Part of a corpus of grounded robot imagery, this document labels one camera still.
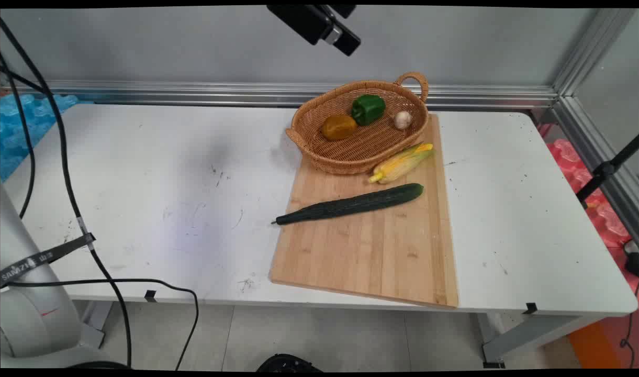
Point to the aluminium frame post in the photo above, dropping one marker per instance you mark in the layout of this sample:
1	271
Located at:
594	50

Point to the bamboo cutting board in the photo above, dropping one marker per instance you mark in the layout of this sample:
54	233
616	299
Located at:
366	246

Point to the black round object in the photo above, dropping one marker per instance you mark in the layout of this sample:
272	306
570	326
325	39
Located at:
288	363

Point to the black tape piece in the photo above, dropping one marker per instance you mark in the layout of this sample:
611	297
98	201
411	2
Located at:
530	308
150	296

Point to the red foam mat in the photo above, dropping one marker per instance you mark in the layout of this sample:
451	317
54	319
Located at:
604	214

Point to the yellow corn cob with husk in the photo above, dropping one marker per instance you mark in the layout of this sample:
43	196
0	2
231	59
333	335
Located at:
400	164

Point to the black power adapter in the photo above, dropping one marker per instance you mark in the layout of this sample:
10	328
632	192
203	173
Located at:
632	259

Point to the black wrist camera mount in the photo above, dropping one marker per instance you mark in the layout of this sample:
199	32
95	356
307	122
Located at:
311	23

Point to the brown yellow potato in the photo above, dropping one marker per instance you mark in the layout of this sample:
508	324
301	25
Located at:
338	127

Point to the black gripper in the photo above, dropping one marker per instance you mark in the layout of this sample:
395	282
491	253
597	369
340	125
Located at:
343	10

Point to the blue foam mat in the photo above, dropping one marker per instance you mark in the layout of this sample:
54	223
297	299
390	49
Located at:
23	125

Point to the green bell pepper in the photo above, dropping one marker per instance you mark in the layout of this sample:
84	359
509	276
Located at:
368	108

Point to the black tripod stand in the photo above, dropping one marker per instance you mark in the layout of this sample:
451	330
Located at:
604	170

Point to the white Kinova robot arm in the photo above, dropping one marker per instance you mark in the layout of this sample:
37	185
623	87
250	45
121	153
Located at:
32	314

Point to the grey table leg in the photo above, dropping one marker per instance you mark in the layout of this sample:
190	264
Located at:
528	335
95	322

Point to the aluminium frame rail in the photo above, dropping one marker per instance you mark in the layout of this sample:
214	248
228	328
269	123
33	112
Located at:
596	157
246	93

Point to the dark green cucumber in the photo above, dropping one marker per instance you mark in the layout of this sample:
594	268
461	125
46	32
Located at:
350	204

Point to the orange floor mat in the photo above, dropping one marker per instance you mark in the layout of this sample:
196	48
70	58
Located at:
599	343

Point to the white garlic bulb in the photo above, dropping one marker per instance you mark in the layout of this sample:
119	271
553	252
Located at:
402	120

